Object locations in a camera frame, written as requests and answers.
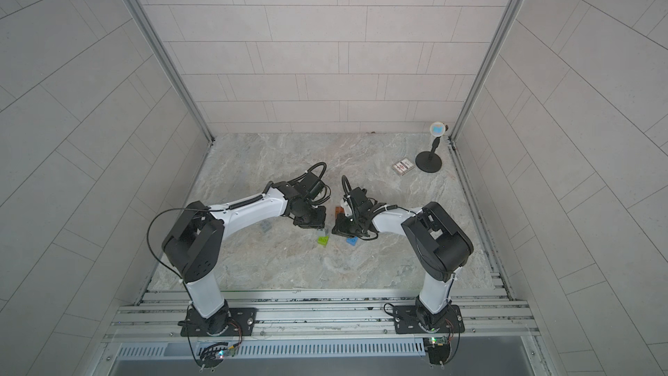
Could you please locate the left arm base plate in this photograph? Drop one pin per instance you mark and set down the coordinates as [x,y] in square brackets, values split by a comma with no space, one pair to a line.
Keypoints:
[240,321]

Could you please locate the grey lego brick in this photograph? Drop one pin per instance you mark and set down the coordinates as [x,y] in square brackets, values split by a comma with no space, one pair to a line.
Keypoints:
[265,226]

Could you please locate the black stand with round disc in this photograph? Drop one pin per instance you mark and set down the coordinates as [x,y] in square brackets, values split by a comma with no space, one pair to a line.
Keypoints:
[429,161]

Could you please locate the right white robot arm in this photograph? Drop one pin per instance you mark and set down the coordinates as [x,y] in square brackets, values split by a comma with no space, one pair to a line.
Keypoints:
[440,245]

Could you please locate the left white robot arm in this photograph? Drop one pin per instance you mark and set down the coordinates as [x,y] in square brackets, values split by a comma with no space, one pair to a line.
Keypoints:
[193,244]

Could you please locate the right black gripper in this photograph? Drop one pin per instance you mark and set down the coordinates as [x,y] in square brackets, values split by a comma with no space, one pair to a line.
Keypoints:
[345,227]

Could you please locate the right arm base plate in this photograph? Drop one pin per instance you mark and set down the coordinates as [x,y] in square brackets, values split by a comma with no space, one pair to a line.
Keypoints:
[418,320]

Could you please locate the left circuit board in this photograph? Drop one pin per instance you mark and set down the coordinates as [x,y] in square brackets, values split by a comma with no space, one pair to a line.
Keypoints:
[212,356]

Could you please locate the aluminium rail frame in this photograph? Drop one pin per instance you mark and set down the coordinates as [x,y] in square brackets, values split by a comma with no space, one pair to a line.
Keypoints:
[323,314]

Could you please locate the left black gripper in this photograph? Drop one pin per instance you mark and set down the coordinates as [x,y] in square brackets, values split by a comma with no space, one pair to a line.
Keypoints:
[310,219]

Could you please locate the right circuit board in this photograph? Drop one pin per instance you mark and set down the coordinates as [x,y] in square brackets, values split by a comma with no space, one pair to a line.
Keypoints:
[439,351]

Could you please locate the circuit board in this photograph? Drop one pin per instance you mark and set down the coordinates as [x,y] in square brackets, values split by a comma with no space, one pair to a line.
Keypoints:
[212,356]
[439,351]

